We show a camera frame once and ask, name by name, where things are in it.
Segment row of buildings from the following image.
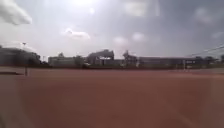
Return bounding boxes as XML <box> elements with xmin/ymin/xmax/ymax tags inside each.
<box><xmin>47</xmin><ymin>49</ymin><xmax>138</xmax><ymax>70</ymax></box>

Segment pole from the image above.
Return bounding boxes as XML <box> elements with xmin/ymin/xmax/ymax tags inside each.
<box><xmin>21</xmin><ymin>41</ymin><xmax>29</xmax><ymax>76</ymax></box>

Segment overhead wires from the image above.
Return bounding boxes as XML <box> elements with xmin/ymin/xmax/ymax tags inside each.
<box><xmin>186</xmin><ymin>45</ymin><xmax>224</xmax><ymax>58</ymax></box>

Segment dark building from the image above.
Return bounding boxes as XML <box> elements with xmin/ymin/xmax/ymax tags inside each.
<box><xmin>0</xmin><ymin>45</ymin><xmax>43</xmax><ymax>68</ymax></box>

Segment long low building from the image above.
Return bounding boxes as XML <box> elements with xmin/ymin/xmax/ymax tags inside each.
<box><xmin>137</xmin><ymin>55</ymin><xmax>218</xmax><ymax>70</ymax></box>

